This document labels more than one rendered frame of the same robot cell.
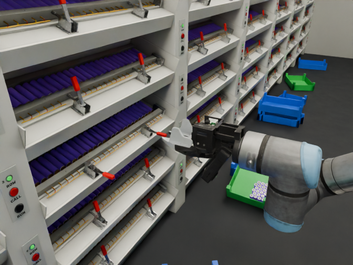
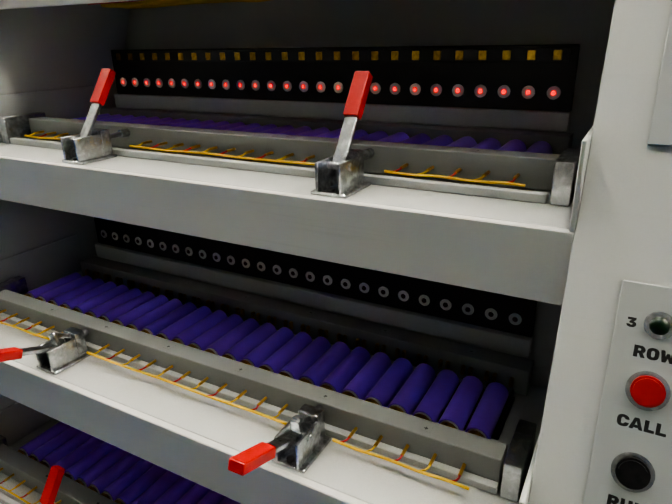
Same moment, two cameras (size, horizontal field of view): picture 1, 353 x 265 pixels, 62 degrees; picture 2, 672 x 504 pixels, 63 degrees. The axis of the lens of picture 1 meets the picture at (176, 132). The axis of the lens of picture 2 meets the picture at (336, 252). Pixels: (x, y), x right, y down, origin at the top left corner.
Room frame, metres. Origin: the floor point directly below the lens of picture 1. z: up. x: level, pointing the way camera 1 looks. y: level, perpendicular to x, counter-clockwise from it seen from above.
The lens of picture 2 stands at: (0.89, -0.29, 0.66)
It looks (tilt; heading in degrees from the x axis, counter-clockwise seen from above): 3 degrees down; 87
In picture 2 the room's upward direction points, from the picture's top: 9 degrees clockwise
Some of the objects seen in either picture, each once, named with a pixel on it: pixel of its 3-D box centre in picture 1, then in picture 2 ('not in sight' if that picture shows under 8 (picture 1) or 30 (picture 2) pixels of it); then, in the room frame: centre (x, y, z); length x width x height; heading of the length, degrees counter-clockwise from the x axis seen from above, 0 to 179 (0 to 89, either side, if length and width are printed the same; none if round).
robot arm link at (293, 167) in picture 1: (290, 162); not in sight; (0.54, -0.25, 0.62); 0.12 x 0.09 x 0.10; 60
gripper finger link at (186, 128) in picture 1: (185, 129); not in sight; (0.70, -0.02, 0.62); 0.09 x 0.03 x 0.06; 53
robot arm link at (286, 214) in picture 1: (287, 201); not in sight; (0.54, -0.26, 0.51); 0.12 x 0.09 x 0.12; 132
